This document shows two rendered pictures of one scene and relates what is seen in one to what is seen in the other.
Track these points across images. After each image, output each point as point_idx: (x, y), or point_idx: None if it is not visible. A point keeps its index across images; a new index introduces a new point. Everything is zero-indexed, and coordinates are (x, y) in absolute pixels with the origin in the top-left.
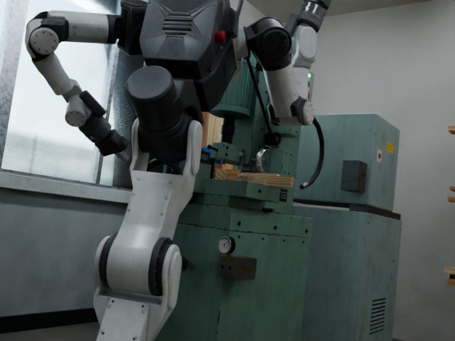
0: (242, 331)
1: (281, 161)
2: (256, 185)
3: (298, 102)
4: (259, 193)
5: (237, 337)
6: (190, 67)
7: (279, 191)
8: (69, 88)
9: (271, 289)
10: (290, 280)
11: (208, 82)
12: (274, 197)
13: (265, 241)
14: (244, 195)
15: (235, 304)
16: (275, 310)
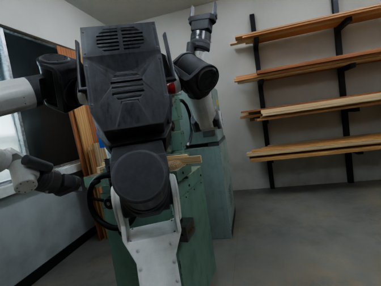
0: (191, 260)
1: (180, 140)
2: (180, 169)
3: (217, 116)
4: (183, 174)
5: (190, 265)
6: (155, 127)
7: (190, 165)
8: (9, 162)
9: (196, 222)
10: (201, 209)
11: (169, 133)
12: (189, 170)
13: (187, 197)
14: (177, 181)
15: (185, 248)
16: (200, 231)
